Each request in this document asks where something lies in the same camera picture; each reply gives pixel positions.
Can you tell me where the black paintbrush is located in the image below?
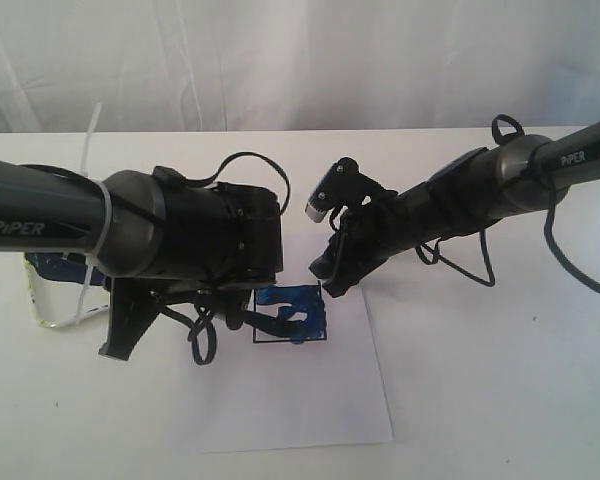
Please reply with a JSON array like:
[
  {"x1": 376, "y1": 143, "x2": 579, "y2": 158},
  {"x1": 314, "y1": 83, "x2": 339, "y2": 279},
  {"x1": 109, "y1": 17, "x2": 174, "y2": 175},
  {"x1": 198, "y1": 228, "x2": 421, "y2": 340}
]
[{"x1": 245, "y1": 312, "x2": 328, "y2": 345}]

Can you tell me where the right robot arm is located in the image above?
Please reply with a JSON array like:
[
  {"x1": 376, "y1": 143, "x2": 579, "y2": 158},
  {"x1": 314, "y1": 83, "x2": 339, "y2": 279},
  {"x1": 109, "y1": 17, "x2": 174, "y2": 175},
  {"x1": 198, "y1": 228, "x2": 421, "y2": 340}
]
[{"x1": 305, "y1": 114, "x2": 600, "y2": 298}]

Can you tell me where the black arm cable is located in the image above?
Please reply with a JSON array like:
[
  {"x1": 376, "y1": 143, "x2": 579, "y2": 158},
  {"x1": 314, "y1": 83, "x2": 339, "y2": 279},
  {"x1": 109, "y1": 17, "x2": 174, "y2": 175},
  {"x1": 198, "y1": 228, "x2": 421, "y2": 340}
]
[
  {"x1": 159, "y1": 151, "x2": 292, "y2": 367},
  {"x1": 414, "y1": 113, "x2": 600, "y2": 301}
]

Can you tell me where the white paper sheet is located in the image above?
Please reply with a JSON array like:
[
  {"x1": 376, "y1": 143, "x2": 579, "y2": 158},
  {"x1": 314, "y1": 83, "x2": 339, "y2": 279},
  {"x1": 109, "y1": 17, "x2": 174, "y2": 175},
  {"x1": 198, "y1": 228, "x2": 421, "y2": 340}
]
[{"x1": 179, "y1": 229, "x2": 395, "y2": 455}]

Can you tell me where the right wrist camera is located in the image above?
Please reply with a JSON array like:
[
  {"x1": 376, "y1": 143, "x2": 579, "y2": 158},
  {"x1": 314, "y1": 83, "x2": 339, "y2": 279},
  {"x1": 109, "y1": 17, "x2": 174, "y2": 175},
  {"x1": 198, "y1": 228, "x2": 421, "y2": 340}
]
[{"x1": 305, "y1": 157, "x2": 385, "y2": 223}]

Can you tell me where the white backdrop curtain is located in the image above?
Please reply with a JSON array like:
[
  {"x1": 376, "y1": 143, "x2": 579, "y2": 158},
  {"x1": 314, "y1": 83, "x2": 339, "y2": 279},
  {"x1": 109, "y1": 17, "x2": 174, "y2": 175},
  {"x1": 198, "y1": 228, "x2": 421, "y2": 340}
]
[{"x1": 0, "y1": 1, "x2": 600, "y2": 133}]

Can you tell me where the white paint tray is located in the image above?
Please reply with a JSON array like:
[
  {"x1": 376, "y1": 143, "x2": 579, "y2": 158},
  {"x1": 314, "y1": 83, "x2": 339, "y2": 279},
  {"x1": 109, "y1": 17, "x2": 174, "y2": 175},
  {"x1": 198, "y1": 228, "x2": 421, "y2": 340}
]
[{"x1": 23, "y1": 252, "x2": 110, "y2": 329}]

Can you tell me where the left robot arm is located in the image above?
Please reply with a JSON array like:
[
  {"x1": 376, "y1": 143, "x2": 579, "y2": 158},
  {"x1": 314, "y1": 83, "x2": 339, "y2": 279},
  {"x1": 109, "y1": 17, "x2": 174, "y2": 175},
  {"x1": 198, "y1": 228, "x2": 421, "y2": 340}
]
[{"x1": 0, "y1": 161, "x2": 293, "y2": 365}]

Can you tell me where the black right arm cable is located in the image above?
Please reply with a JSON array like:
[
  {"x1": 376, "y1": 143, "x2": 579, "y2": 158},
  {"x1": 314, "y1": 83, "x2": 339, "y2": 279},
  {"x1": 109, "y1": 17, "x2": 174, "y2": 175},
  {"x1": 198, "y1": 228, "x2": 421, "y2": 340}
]
[{"x1": 414, "y1": 113, "x2": 600, "y2": 301}]

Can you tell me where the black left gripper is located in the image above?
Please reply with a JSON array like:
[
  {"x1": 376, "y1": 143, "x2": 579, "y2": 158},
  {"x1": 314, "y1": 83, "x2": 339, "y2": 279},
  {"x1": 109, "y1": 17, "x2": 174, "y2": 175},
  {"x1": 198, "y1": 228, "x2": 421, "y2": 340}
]
[{"x1": 98, "y1": 275, "x2": 275, "y2": 361}]

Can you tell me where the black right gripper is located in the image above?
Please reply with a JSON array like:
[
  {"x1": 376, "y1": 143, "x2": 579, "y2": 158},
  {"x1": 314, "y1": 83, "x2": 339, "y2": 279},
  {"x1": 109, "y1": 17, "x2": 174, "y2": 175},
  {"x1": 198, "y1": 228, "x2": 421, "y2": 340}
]
[{"x1": 309, "y1": 187, "x2": 405, "y2": 298}]

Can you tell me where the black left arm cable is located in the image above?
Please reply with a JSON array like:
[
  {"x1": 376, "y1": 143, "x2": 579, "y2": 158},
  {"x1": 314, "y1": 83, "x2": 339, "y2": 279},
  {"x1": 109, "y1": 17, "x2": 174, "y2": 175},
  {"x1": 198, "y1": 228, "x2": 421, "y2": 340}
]
[{"x1": 159, "y1": 151, "x2": 292, "y2": 367}]

